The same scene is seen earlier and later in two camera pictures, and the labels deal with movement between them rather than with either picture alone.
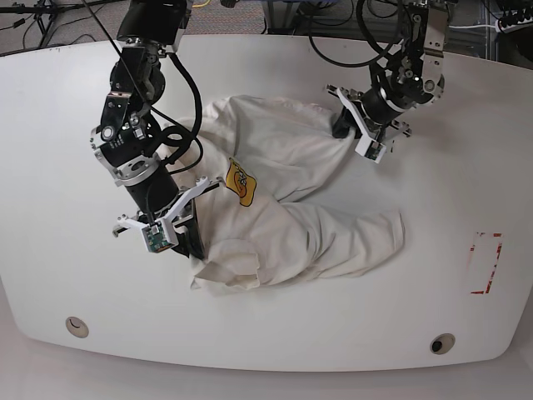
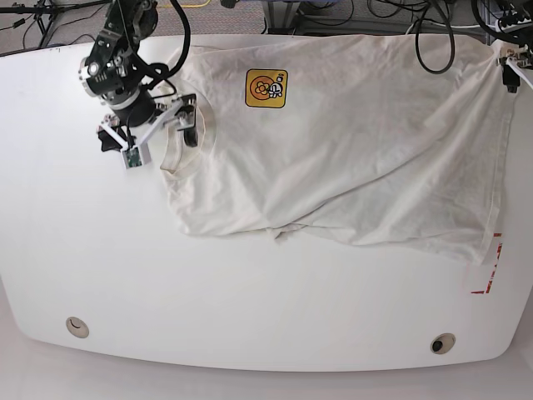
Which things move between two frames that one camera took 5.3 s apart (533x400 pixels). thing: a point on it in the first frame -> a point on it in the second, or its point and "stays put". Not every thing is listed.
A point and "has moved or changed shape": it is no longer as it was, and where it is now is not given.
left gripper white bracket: (366, 147) -> (511, 72)
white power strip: (523, 23) stays put
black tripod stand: (46, 12) stays put
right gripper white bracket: (201, 184) -> (190, 134)
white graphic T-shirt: (268, 151) has moved or changed shape
